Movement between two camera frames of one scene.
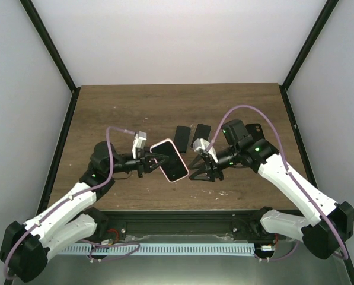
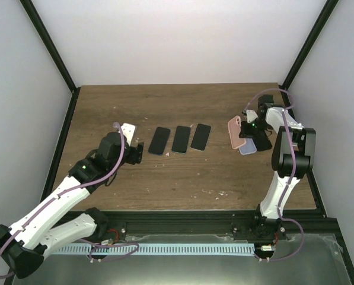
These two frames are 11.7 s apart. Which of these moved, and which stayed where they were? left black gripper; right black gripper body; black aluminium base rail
Moved: right black gripper body; left black gripper
Stayed: black aluminium base rail
